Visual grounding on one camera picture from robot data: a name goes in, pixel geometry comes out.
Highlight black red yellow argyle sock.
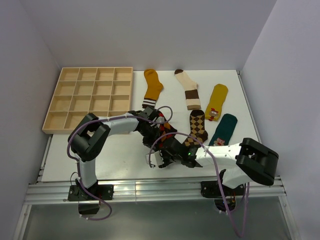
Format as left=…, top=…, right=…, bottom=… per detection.
left=154, top=112, right=177, bottom=143

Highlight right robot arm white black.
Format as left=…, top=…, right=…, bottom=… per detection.
left=159, top=137, right=279, bottom=195

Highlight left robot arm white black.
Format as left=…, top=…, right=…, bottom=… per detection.
left=66, top=107, right=168, bottom=200

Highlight brown yellow argyle sock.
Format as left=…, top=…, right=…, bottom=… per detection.
left=183, top=109, right=208, bottom=147

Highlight mustard sock brown white stripes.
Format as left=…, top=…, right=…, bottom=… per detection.
left=142, top=69, right=164, bottom=109

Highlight cream sock brown stripes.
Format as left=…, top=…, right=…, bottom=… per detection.
left=174, top=69, right=201, bottom=110

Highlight dark green sock bear motif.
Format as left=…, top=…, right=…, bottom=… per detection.
left=208, top=113, right=238, bottom=146

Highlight wooden compartment tray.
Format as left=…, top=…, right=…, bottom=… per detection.
left=42, top=67, right=133, bottom=135

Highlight yellow sock bear motif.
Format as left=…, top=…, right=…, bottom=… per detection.
left=205, top=83, right=229, bottom=121

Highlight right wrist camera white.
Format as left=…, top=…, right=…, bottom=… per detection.
left=145, top=151, right=164, bottom=168

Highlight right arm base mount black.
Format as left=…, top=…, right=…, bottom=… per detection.
left=200, top=180, right=246, bottom=213

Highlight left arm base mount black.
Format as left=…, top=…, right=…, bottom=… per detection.
left=67, top=183, right=114, bottom=216

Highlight aluminium rail frame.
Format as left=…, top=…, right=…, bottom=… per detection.
left=23, top=71, right=287, bottom=206

